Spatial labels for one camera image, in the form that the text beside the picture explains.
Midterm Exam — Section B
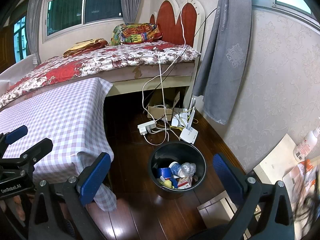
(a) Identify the clear plastic bag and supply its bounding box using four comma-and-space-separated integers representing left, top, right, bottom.
181, 163, 196, 177

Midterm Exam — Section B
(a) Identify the white paper cup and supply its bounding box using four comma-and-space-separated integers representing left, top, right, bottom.
169, 161, 185, 178

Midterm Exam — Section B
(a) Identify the yellow wrapper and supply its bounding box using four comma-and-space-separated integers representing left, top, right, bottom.
158, 176, 174, 189

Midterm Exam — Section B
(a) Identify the blue paper cup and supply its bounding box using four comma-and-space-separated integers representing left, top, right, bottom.
157, 167, 172, 179

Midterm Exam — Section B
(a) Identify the red snack packet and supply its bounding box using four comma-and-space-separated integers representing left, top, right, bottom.
177, 176, 193, 190

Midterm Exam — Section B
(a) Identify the black round trash bin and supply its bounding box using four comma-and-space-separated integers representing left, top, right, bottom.
148, 141, 207, 199

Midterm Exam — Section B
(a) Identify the person's left hand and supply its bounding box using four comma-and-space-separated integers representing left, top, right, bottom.
0, 196, 25, 222

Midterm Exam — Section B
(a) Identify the pink checkered tablecloth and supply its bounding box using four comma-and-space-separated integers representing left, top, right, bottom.
0, 77, 118, 212

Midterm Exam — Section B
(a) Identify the white plastic bottle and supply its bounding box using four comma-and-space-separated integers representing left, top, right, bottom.
293, 127, 319, 162

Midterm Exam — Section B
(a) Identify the white router box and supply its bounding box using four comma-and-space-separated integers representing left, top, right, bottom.
180, 127, 198, 144

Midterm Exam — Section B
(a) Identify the folded red yellow blanket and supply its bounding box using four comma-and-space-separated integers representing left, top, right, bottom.
63, 38, 108, 57

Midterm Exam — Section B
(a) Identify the white power strip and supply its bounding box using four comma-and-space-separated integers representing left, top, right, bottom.
137, 121, 156, 135

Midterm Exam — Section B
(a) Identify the white modem device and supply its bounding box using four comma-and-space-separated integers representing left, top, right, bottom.
171, 112, 188, 128

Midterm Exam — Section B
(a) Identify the cardboard box under bed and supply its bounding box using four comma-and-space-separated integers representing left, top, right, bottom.
147, 88, 180, 121

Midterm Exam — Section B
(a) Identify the bed with floral sheet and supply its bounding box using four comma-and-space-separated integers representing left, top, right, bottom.
1, 41, 200, 108

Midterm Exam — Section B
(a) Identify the grey hanging curtain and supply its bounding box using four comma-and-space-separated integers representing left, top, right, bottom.
193, 0, 252, 125

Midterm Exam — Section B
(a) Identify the colourful patterned pillow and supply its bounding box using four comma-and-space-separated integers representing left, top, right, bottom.
111, 23, 163, 45

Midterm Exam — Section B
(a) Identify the red heart-shaped headboard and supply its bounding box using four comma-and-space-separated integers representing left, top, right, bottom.
150, 0, 197, 47

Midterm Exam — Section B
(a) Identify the window with white frame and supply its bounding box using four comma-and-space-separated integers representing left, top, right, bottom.
43, 0, 123, 40

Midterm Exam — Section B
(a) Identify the white cable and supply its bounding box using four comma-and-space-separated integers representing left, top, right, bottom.
141, 0, 196, 147

